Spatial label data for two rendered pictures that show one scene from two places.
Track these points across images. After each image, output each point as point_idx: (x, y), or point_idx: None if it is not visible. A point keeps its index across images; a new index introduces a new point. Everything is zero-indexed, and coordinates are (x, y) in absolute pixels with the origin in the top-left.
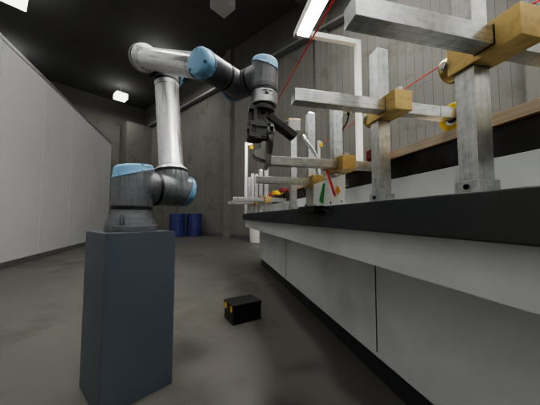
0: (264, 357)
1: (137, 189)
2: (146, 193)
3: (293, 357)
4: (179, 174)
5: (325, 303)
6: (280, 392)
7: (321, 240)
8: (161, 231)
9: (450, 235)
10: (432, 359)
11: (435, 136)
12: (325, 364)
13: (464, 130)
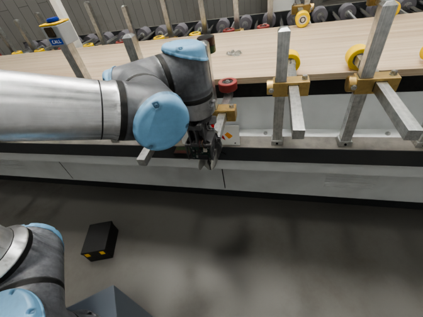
0: (173, 247)
1: None
2: (66, 314)
3: (184, 228)
4: (40, 244)
5: (162, 180)
6: (211, 251)
7: (195, 162)
8: (103, 304)
9: (335, 163)
10: (264, 179)
11: None
12: (200, 214)
13: (350, 121)
